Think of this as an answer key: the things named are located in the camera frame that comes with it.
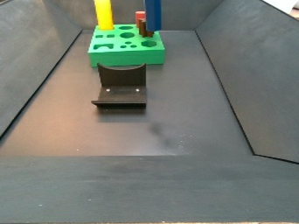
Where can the red rounded block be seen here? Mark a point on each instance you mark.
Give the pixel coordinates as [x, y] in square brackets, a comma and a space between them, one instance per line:
[141, 16]

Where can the blue hexagon bar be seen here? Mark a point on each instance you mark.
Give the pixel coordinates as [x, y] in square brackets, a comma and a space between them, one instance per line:
[153, 9]

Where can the green foam shape board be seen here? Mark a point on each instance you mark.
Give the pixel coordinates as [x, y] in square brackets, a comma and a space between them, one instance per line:
[122, 47]

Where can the brown star block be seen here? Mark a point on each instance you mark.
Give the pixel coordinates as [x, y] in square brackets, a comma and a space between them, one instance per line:
[143, 31]

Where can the yellow square block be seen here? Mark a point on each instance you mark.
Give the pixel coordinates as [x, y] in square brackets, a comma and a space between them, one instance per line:
[105, 14]

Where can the black curved cradle stand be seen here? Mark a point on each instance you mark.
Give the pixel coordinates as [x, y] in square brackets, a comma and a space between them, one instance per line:
[122, 87]

